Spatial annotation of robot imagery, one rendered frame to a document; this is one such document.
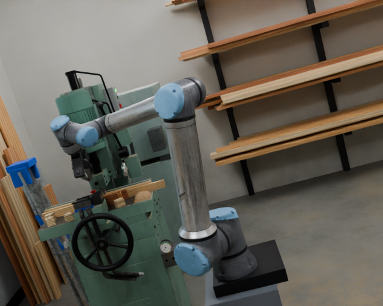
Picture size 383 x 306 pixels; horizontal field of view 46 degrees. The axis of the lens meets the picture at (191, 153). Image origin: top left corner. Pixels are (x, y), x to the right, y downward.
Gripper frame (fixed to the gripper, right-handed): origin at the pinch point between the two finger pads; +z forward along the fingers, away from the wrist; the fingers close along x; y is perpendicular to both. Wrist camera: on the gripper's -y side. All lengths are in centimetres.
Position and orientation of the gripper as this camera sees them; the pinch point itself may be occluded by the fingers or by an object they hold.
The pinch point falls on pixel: (89, 180)
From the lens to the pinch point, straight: 229.3
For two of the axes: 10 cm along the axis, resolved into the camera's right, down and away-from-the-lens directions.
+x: -9.6, 2.7, 0.2
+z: 2.2, 7.2, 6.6
